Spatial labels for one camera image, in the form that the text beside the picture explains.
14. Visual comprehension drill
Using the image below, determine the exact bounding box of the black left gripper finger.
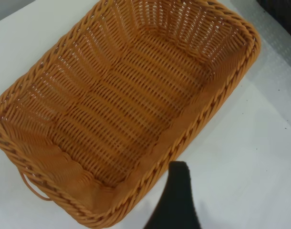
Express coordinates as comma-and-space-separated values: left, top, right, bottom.
144, 161, 204, 229

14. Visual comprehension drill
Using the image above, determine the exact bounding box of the light brown wicker basket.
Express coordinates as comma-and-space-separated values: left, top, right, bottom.
0, 0, 262, 229

